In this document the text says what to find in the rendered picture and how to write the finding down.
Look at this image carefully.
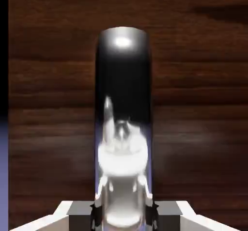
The dark wood cabinet door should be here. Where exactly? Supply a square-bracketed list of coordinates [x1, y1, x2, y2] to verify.
[8, 0, 248, 231]

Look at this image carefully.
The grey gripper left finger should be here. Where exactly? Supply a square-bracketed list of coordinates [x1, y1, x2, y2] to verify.
[9, 200, 102, 231]

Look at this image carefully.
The shiny dark metal handle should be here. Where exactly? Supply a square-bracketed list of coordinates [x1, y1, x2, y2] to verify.
[93, 27, 154, 231]

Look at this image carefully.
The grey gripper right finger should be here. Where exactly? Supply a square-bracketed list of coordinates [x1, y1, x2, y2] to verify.
[145, 200, 240, 231]

